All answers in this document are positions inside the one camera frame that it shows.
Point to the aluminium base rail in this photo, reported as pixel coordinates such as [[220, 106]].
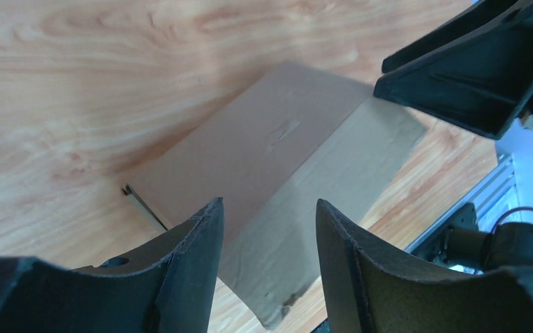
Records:
[[479, 209]]

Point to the brown cardboard paper box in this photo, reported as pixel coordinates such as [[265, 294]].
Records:
[[295, 136]]

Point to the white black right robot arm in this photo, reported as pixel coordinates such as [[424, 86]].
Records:
[[507, 244]]

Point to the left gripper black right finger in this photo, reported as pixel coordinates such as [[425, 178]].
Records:
[[373, 286]]

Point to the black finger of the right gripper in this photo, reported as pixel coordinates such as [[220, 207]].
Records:
[[480, 82], [477, 15]]

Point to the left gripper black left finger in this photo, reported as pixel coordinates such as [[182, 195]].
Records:
[[164, 285]]

